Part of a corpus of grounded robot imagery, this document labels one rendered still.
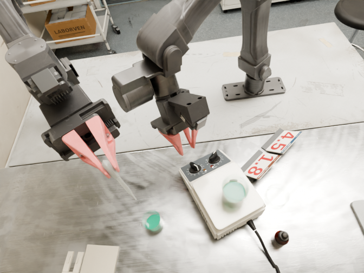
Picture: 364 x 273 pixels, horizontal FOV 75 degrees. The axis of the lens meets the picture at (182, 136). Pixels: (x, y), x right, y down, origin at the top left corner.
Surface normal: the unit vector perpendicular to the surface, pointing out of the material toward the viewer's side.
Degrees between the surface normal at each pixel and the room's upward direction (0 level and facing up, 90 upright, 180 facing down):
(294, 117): 0
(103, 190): 0
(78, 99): 0
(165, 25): 23
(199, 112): 62
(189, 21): 82
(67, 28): 91
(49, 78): 36
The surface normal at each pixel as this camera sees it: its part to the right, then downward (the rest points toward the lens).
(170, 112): 0.53, 0.26
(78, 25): 0.14, 0.83
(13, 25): 0.18, -0.20
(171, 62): 0.62, 0.62
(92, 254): -0.11, -0.54
